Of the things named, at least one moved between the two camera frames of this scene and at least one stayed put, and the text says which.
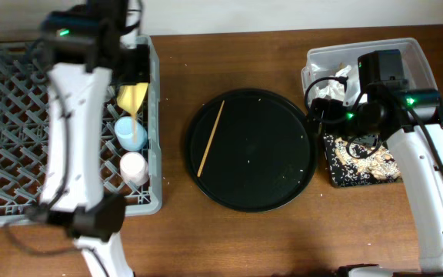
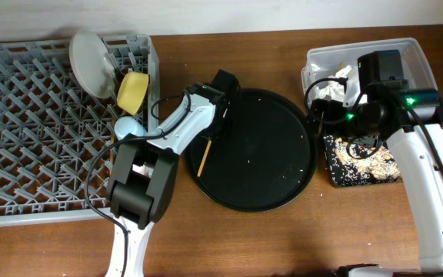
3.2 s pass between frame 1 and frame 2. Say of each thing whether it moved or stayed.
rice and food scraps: stayed
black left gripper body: moved
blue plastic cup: stayed
